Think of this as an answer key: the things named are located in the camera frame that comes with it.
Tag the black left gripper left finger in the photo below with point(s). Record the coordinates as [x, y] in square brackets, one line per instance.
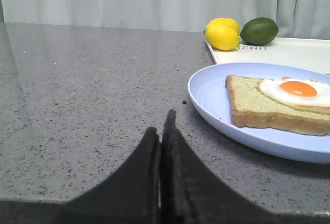
[129, 195]

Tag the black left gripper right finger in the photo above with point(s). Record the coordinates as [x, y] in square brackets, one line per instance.
[191, 193]

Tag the light blue round plate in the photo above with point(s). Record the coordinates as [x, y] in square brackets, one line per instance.
[209, 96]

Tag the bottom bread slice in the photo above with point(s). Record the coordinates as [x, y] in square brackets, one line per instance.
[249, 107]

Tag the white rectangular tray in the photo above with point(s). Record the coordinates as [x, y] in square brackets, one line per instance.
[310, 54]

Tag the fried egg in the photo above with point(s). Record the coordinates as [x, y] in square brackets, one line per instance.
[303, 94]

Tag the front yellow lemon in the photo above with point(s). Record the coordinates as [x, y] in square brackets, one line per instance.
[221, 36]

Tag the yellow lemon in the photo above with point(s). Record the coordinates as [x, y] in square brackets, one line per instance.
[231, 22]
[221, 36]

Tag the rear yellow lemon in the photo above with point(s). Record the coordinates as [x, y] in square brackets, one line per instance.
[231, 22]

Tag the green lime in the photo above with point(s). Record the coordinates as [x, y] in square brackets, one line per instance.
[259, 31]

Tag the white curtain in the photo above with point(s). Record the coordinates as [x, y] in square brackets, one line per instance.
[295, 18]

